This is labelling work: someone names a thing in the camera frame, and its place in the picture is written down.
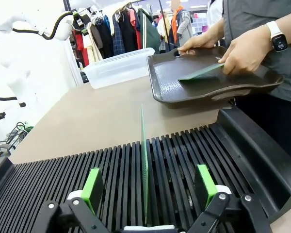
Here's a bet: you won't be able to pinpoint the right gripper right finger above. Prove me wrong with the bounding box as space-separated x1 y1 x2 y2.
186 164 272 233

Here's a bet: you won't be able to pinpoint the white smartwatch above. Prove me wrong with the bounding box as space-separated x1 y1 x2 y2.
266 20 289 53

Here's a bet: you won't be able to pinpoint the dark green striped jacket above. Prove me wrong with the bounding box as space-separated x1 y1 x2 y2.
137 8 161 51

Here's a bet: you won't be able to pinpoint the beige hanging garment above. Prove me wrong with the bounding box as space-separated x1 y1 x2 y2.
83 14 104 62

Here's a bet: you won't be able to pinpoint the clear plastic storage box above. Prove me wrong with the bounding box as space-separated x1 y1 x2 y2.
83 47 156 90

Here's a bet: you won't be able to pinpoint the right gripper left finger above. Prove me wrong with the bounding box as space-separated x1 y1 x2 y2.
32 167 117 233

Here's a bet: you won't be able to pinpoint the bystander in white top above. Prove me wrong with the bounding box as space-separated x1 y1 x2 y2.
206 0 224 33

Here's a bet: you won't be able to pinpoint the person right hand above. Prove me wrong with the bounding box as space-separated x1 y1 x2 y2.
177 34 219 53

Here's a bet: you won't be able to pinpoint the blue plaid hanging shirt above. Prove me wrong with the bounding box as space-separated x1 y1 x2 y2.
111 14 126 56

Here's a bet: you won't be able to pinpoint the red hanging shirt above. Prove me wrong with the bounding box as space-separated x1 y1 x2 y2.
74 29 90 67

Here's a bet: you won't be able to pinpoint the black clothes rail stand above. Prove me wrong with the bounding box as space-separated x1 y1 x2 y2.
62 0 81 86

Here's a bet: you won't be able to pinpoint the bystander in orange grey jacket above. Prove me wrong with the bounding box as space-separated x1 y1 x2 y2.
168 0 194 47

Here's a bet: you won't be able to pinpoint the green PCB board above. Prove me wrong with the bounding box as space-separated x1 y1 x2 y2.
178 62 226 84
140 103 150 225

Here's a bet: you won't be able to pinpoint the dark brown serving tray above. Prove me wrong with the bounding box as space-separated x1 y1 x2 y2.
146 46 284 105

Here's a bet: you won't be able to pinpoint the black slotted PCB rack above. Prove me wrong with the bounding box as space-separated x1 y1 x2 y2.
0 106 291 233

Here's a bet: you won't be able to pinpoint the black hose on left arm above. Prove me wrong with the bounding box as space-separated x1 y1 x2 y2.
0 11 75 101

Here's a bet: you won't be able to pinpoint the black hanging garment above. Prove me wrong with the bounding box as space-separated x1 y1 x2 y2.
117 9 139 53

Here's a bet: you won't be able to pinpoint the person right forearm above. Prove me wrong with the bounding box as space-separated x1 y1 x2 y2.
203 18 225 42

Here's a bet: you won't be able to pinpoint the person body in grey shirt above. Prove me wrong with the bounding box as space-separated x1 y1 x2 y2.
222 0 291 168

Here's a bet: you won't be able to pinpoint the bystander in yellow red clothes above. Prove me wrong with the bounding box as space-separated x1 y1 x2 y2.
157 11 172 53

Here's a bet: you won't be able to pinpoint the tangled green black cables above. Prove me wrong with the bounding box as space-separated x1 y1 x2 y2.
4 121 35 147

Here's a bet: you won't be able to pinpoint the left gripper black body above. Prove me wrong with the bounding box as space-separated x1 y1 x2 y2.
72 13 86 31

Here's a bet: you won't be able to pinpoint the person left hand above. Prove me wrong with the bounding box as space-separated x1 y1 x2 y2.
219 25 275 75

